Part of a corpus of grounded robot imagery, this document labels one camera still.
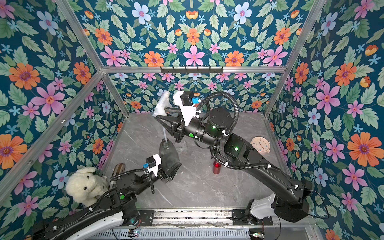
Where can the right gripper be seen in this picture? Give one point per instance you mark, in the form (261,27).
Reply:
(178,128)

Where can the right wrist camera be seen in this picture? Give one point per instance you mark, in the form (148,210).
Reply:
(188,103)

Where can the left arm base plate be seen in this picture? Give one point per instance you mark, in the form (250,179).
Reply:
(144,217)

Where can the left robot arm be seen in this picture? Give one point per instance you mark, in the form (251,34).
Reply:
(114,208)

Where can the red can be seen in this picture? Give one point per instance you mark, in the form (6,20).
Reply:
(216,167)

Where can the smoky spray bottle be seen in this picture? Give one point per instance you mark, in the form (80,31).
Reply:
(169,155)

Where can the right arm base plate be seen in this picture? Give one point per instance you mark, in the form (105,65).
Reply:
(243,217)

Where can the black hook rail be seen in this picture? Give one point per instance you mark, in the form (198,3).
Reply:
(188,70)

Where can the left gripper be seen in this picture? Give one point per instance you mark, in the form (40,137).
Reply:
(163,173)

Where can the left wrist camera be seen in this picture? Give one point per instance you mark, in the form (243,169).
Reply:
(152,164)

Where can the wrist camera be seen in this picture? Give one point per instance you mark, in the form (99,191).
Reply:
(152,164)
(188,103)

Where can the pink round clock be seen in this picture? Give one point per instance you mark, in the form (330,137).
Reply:
(261,144)

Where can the plaid cylinder pouch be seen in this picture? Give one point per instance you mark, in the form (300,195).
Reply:
(119,169)

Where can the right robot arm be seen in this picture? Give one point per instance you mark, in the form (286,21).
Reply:
(211,121)

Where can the white plush dog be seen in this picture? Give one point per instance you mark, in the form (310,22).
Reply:
(85,187)

